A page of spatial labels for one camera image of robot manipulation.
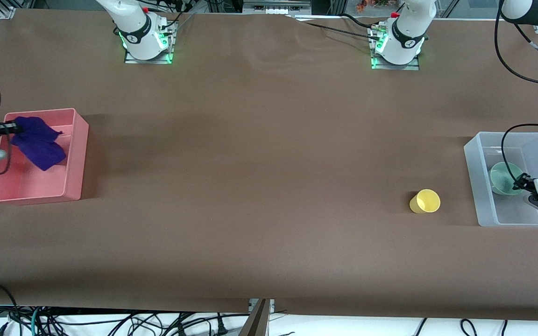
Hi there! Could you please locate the green bowl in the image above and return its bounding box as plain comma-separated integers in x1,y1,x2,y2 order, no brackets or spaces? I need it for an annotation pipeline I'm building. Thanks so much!
489,161,525,196

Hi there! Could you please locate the purple microfiber cloth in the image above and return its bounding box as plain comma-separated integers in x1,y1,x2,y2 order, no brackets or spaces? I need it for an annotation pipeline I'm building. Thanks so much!
11,117,67,171

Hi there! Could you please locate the yellow cup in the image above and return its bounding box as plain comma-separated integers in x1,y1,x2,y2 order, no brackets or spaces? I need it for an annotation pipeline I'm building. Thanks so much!
409,189,441,214

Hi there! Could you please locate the clear plastic bin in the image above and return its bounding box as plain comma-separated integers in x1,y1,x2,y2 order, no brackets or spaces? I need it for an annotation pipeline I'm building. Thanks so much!
464,132,538,227

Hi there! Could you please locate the pink plastic bin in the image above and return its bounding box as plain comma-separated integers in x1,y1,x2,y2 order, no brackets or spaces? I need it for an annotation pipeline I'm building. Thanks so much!
0,108,89,206

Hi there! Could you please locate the white background device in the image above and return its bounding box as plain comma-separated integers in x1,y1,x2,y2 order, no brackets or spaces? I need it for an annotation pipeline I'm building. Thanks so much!
243,0,312,14

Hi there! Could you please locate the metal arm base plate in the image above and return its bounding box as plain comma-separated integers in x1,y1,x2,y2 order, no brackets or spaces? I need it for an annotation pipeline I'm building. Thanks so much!
370,26,420,71
124,22,175,65

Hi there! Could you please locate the black cable on tabletop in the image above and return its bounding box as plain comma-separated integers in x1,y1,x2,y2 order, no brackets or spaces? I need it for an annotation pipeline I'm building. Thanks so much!
287,13,384,42

